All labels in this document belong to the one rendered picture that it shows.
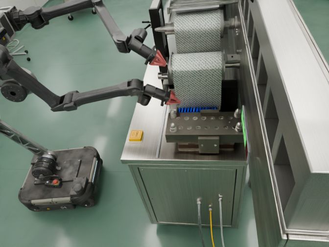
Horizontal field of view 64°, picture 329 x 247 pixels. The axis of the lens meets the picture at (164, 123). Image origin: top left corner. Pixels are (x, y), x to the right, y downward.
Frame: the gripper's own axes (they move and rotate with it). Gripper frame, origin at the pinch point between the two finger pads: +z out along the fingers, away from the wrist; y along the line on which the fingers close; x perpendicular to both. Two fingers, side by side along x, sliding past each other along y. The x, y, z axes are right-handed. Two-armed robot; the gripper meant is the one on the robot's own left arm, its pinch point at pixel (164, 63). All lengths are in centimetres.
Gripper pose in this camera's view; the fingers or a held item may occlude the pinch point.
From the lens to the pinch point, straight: 137.0
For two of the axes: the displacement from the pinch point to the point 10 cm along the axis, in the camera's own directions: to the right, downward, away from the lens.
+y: -1.6, 7.0, -7.0
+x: 5.2, -5.4, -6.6
